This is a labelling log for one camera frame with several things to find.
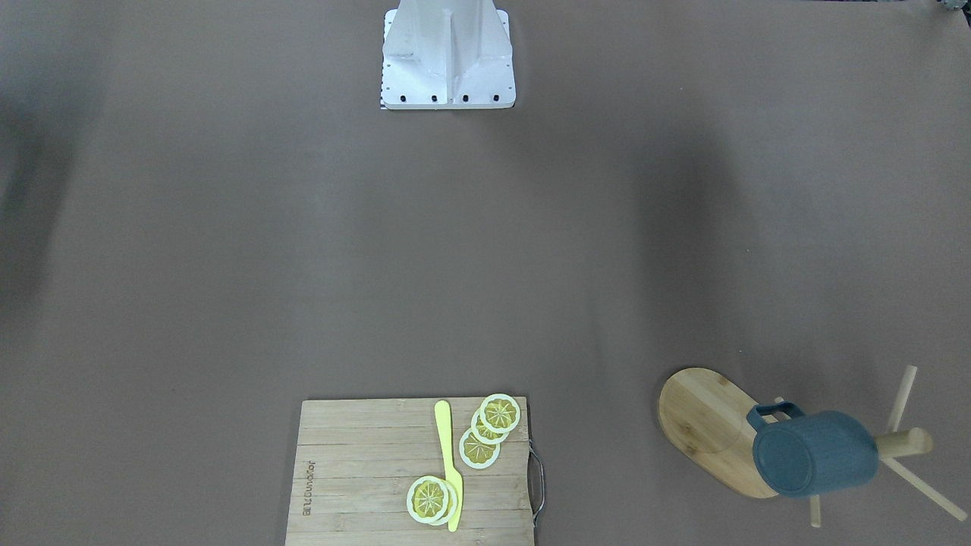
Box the blue-grey cup yellow inside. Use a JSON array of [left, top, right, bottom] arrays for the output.
[[746, 401, 878, 498]]

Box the wooden cup storage rack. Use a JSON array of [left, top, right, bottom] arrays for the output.
[[658, 364, 968, 529]]

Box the lemon slice row end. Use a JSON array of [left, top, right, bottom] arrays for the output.
[[479, 393, 523, 435]]

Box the yellow plastic knife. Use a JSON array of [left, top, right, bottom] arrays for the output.
[[434, 400, 464, 532]]

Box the lemon slice row middle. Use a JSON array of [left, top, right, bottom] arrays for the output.
[[470, 410, 509, 445]]

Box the lemon slice row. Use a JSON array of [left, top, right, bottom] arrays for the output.
[[459, 428, 501, 469], [470, 410, 509, 445]]

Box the lemon slice row near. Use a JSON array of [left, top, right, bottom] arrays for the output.
[[459, 428, 501, 469]]

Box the bamboo cutting board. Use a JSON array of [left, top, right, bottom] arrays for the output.
[[285, 395, 547, 545]]

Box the lemon slice by knife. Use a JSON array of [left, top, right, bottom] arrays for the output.
[[406, 475, 454, 526]]

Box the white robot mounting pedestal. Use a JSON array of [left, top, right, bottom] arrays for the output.
[[379, 1, 517, 111]]

